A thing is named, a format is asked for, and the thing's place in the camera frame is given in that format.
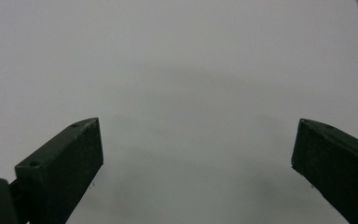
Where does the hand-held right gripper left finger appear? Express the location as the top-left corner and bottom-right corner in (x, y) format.
(14, 117), (104, 224)

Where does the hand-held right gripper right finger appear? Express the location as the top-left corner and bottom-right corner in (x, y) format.
(291, 118), (358, 224)

